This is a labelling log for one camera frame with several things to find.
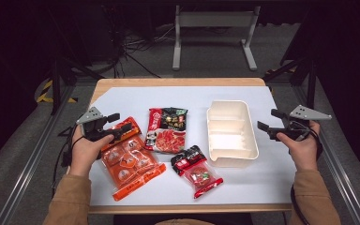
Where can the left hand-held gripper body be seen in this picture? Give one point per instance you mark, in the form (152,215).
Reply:
(94,126)

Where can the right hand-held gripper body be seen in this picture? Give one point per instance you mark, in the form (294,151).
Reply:
(295,128)

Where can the white plastic bin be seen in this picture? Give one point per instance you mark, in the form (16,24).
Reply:
(231,134)

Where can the large orange seasoning packet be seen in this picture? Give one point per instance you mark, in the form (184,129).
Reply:
(129,162)

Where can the person's right hand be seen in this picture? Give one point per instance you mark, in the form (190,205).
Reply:
(303,153)

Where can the person's left hand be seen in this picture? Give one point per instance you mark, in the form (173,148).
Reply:
(86,153)

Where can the black tripod stand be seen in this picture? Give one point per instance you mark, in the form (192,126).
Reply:
(56,87)
(309,84)

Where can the black and red seasoning packet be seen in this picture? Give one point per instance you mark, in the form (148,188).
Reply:
(167,131)

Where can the yellow black hazard tape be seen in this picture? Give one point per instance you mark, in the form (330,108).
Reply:
(45,93)

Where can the small red clear seasoning packet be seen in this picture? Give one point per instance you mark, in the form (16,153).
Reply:
(198,173)

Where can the grey metal stand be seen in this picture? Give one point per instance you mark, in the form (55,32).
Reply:
(215,19)

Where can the aluminium floor rail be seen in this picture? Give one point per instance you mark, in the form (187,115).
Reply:
(340,175)
(28,168)

